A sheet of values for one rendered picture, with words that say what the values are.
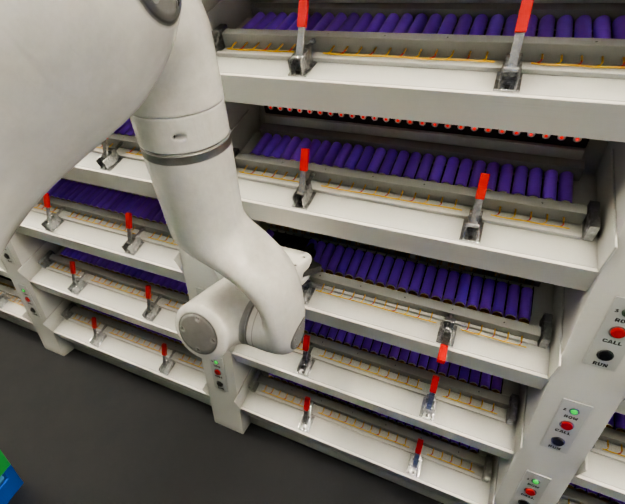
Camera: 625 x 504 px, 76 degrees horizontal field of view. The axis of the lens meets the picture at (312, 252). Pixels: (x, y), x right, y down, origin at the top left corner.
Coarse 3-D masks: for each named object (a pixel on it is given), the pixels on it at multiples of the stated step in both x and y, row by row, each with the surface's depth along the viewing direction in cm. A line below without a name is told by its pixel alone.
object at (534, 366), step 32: (544, 288) 71; (320, 320) 77; (352, 320) 72; (384, 320) 72; (416, 320) 71; (544, 320) 64; (448, 352) 67; (480, 352) 65; (512, 352) 65; (544, 352) 64; (544, 384) 63
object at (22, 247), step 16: (16, 240) 111; (32, 240) 115; (16, 256) 112; (16, 272) 117; (16, 288) 123; (32, 288) 118; (48, 304) 124; (32, 320) 130; (48, 336) 131; (64, 352) 133
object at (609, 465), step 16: (624, 416) 71; (608, 432) 70; (624, 432) 70; (592, 448) 70; (608, 448) 70; (624, 448) 70; (592, 464) 69; (608, 464) 69; (624, 464) 69; (576, 480) 70; (592, 480) 68; (608, 480) 68; (624, 480) 67; (608, 496) 70; (624, 496) 67
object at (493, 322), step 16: (320, 272) 77; (336, 288) 76; (352, 288) 74; (368, 288) 73; (384, 288) 73; (368, 304) 73; (400, 304) 72; (416, 304) 70; (432, 304) 69; (448, 304) 69; (464, 320) 68; (480, 320) 66; (496, 320) 66; (512, 320) 66; (528, 336) 64
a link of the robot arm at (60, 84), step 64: (0, 0) 13; (64, 0) 14; (128, 0) 15; (0, 64) 14; (64, 64) 15; (128, 64) 17; (0, 128) 15; (64, 128) 17; (0, 192) 17; (0, 256) 20
